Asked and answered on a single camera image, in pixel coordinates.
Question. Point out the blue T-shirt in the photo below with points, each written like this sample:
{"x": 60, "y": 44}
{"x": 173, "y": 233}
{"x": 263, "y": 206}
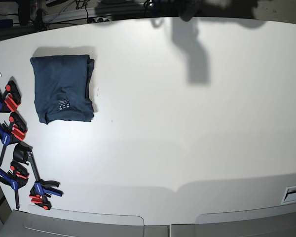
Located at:
{"x": 62, "y": 87}

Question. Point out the lower blue red bar clamp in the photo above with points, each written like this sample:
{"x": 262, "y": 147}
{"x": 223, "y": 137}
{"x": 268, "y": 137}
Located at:
{"x": 42, "y": 190}

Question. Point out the blue red bar clamp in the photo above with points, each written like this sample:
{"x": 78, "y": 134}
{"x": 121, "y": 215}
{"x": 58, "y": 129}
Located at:
{"x": 12, "y": 134}
{"x": 42, "y": 190}
{"x": 16, "y": 178}
{"x": 10, "y": 99}

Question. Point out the top blue red bar clamp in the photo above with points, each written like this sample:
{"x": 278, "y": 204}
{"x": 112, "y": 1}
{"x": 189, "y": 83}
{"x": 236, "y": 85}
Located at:
{"x": 10, "y": 99}

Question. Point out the white label card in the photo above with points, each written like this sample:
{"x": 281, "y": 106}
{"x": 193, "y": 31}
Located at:
{"x": 289, "y": 195}

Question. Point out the grey base plate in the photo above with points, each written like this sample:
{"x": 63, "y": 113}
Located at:
{"x": 279, "y": 221}
{"x": 65, "y": 223}

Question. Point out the blue box on rail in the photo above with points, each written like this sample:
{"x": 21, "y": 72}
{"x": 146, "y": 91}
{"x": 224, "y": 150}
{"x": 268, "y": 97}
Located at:
{"x": 6, "y": 23}

